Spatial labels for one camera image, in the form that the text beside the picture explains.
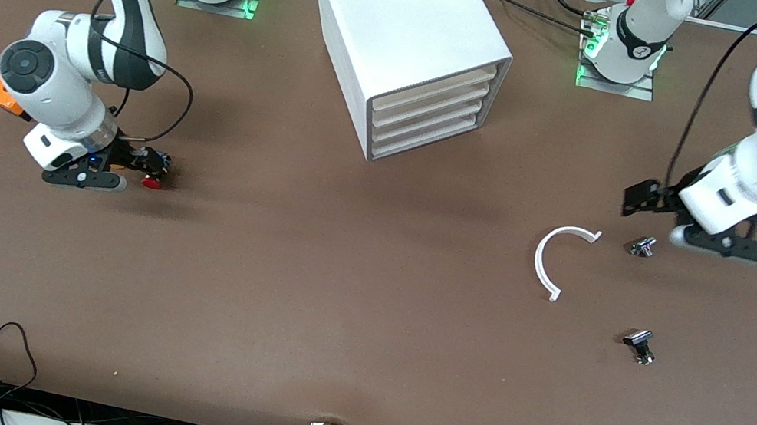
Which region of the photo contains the red mushroom push button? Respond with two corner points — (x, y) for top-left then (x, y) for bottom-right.
(133, 146), (176, 194)

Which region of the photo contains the black table cable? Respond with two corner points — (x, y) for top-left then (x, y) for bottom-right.
(469, 0), (610, 41)

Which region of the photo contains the white drawer cabinet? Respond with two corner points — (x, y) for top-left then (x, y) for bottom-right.
(278, 0), (524, 184)

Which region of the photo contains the silver metal switch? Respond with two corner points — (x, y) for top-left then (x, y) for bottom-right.
(628, 234), (658, 260)

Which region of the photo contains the white curved plastic piece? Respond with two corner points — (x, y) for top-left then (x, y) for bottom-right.
(527, 220), (604, 310)

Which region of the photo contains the black knob switch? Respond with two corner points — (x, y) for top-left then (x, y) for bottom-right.
(619, 326), (660, 367)

